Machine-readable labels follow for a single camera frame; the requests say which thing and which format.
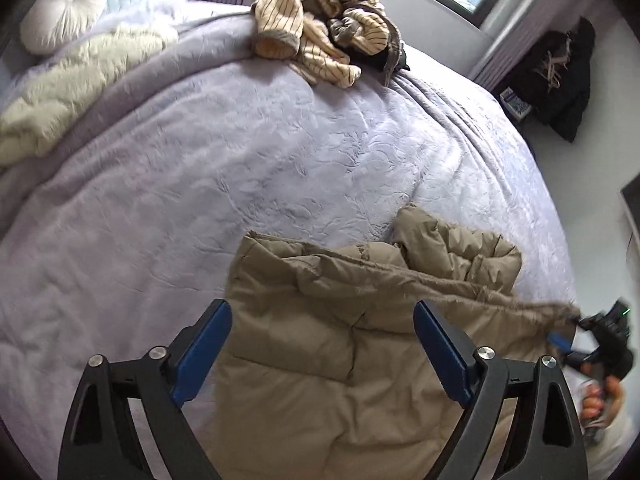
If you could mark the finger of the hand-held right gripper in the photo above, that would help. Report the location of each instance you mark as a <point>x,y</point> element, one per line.
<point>587,322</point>
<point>560,341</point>

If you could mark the round white pillow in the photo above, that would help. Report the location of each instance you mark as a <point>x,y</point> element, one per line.
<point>62,7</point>

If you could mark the black hanging coat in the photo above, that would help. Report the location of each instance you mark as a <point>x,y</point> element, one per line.
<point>560,85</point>

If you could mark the wall mounted television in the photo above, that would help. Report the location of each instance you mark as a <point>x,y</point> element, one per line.
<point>632,210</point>

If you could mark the dark green garment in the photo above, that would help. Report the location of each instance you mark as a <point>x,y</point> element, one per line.
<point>380,60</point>

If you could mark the cream quilted jacket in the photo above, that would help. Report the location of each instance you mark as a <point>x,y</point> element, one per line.
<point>65,90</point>

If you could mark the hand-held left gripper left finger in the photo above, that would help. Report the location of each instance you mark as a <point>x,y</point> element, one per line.
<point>202,355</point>

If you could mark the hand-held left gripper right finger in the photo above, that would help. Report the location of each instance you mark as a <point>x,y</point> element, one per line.
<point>442,355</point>

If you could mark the lilac embossed bed blanket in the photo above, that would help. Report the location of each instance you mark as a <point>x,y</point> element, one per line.
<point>225,160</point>

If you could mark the person's right hand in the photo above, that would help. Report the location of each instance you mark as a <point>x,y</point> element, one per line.
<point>597,402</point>

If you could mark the beige striped garment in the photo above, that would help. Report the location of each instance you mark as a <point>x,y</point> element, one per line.
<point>285,20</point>

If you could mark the blue printed bag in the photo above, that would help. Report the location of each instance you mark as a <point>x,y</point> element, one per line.
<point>515,104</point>

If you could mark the khaki puffer jacket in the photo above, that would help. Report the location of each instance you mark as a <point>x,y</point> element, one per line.
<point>300,340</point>

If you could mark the person's right forearm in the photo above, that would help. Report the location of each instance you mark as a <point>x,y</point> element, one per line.
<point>620,450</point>

